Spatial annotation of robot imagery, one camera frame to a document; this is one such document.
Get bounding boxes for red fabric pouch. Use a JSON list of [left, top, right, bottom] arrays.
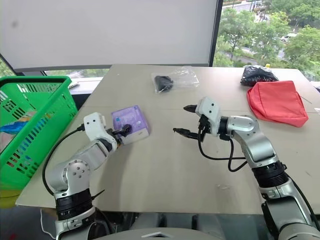
[[246, 80, 309, 128]]

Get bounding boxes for white car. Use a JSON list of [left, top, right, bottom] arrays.
[[279, 32, 299, 42]]

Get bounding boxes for black window frame post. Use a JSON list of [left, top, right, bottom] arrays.
[[208, 0, 224, 68]]

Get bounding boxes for black item in clear bag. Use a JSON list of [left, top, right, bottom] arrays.
[[153, 74, 174, 94]]

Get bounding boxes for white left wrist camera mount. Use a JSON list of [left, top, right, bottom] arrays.
[[83, 112, 109, 141]]

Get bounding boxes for black zip tie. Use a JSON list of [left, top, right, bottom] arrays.
[[90, 189, 106, 201]]

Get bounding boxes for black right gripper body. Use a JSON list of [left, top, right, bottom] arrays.
[[197, 114, 213, 141]]

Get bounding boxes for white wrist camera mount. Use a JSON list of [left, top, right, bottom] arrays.
[[83, 112, 109, 141], [194, 96, 222, 137]]

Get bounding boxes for purple tissue pack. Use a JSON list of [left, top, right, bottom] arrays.
[[110, 104, 151, 146]]

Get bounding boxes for black patterned bag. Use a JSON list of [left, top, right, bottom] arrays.
[[240, 64, 280, 88]]

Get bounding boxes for yellow object under basket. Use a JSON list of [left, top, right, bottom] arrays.
[[0, 186, 21, 209]]

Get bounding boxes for white roller blind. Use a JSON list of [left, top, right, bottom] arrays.
[[0, 0, 224, 71]]

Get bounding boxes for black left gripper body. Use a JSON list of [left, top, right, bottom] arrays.
[[106, 128, 124, 148]]

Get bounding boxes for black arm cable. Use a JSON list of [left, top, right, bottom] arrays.
[[41, 123, 86, 196], [198, 134, 249, 173]]

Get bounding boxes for green trees outside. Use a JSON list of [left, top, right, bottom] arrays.
[[213, 0, 320, 81]]

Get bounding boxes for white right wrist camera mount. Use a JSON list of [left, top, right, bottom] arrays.
[[194, 96, 222, 137]]

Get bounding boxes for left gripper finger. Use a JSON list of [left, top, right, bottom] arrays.
[[115, 123, 133, 137]]

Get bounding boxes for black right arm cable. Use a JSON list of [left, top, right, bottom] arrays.
[[198, 134, 249, 173]]

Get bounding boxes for thin white cable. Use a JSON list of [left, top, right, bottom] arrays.
[[39, 208, 59, 239]]

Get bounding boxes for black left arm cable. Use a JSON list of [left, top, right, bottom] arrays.
[[41, 123, 86, 196]]

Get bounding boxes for blue orange snack package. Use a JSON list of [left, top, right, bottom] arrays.
[[0, 116, 32, 134]]

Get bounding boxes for green plastic shopping basket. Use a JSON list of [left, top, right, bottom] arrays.
[[0, 75, 79, 189]]

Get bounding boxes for clear plastic bag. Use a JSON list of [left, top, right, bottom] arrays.
[[151, 65, 200, 95]]

